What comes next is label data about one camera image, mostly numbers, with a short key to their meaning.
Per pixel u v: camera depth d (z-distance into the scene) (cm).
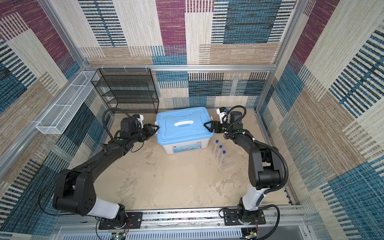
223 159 89
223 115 83
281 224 70
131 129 69
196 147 95
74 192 43
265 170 48
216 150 91
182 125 89
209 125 85
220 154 87
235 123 73
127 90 108
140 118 81
